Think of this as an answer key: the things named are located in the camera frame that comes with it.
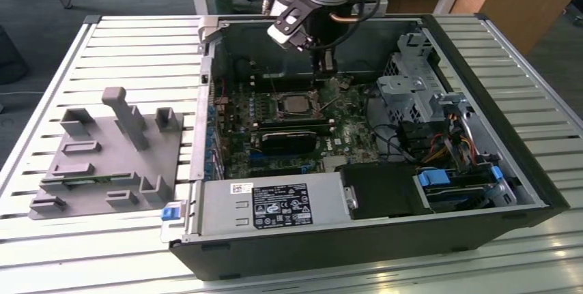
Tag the grey parts rack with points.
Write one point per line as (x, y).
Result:
(114, 157)

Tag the green RAM stick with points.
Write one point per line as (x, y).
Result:
(105, 179)

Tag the blue case latch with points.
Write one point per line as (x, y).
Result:
(170, 213)

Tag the wooden cabinet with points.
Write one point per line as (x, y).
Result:
(524, 0)

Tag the brass curved tube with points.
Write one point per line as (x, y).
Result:
(344, 17)

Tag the black plastic shroud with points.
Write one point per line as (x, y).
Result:
(382, 188)

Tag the CPU socket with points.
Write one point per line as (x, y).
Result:
(294, 115)

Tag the silver CPU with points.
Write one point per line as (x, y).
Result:
(297, 103)

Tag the black PC case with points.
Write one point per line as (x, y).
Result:
(320, 256)

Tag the metal drive cage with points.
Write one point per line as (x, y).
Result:
(406, 86)

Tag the silver chipset heatsink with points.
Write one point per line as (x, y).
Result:
(336, 164)

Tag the black RAM slot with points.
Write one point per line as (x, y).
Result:
(292, 84)
(292, 76)
(292, 80)
(297, 129)
(297, 123)

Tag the silver power supply unit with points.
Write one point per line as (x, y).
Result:
(220, 205)

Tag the blue plastic clip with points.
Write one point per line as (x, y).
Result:
(497, 174)

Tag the black graphics card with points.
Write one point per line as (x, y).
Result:
(289, 144)

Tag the green motherboard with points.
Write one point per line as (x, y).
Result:
(352, 130)

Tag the black chair base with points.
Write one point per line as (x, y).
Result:
(577, 11)

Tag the blue disk carrier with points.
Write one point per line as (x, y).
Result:
(433, 178)

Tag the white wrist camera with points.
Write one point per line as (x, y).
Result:
(281, 36)

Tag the black rating label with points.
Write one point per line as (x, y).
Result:
(282, 207)

